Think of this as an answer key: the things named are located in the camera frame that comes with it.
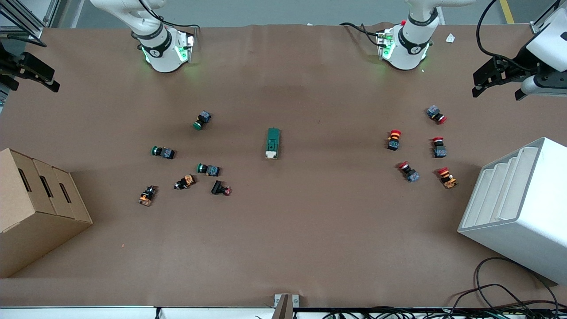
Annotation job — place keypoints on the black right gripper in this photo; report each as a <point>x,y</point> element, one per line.
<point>9,66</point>

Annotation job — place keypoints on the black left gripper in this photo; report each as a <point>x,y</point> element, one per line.
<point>524,60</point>

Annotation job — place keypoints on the green load switch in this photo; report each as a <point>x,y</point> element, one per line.
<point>273,141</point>

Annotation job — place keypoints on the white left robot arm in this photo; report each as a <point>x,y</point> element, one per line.
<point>412,44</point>

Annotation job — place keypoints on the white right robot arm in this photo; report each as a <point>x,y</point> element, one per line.
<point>164,53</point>

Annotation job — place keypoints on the white paper scrap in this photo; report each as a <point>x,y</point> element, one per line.
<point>450,38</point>

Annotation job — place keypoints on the red mushroom button grey block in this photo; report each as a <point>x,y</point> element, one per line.
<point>412,176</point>
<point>439,151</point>
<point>433,111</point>

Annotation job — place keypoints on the red mushroom button orange block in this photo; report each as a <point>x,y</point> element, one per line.
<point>448,180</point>
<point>393,142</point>

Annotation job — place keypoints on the white slotted storage rack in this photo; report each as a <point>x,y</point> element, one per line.
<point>531,221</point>

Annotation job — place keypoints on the brown cardboard box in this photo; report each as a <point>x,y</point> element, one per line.
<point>31,221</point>

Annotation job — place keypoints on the brown table cover sheet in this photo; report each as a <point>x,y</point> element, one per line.
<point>310,243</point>

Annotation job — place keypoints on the aluminium frame profile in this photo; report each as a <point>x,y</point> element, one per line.
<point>536,27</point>
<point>35,32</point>

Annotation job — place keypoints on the green push button switch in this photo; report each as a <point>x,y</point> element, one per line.
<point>212,170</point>
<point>203,118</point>
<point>166,153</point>

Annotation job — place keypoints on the black orange selector switch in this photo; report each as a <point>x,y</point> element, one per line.
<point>188,180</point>
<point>146,197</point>

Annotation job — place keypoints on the black switch with red lamp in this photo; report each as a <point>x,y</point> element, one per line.
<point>217,187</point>

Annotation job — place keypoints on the metal bracket on table edge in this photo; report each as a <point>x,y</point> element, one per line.
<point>283,305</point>

